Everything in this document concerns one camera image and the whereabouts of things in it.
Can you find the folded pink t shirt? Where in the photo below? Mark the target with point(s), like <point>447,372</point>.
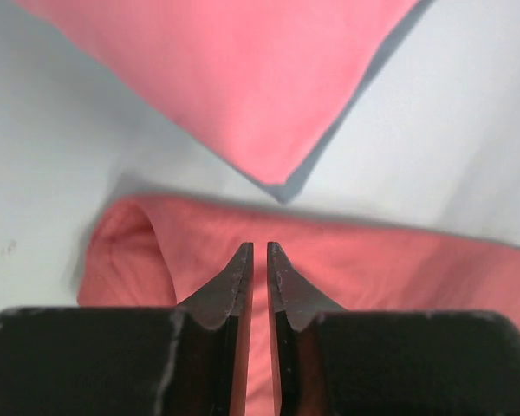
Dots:
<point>257,82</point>

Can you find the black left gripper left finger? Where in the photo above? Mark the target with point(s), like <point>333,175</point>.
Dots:
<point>189,359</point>

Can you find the red t shirt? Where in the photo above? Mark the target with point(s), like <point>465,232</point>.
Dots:
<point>158,250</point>

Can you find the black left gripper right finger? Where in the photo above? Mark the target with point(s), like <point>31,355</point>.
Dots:
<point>327,360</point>

